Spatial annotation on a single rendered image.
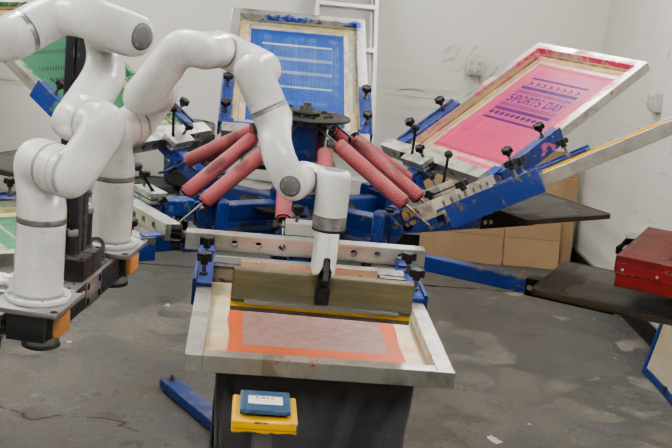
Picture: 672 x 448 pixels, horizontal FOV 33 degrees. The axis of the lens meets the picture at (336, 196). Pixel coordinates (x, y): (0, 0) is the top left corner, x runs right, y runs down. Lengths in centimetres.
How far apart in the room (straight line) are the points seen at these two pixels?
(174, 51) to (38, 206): 51
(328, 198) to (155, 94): 45
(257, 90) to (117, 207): 44
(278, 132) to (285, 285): 35
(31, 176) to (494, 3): 526
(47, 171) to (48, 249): 17
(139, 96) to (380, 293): 69
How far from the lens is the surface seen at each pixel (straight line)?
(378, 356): 265
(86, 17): 213
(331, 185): 247
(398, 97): 715
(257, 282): 254
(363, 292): 256
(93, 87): 224
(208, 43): 249
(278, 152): 244
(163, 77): 256
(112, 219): 265
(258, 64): 248
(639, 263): 326
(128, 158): 263
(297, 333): 274
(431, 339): 270
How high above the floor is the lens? 187
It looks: 12 degrees down
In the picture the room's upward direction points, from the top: 6 degrees clockwise
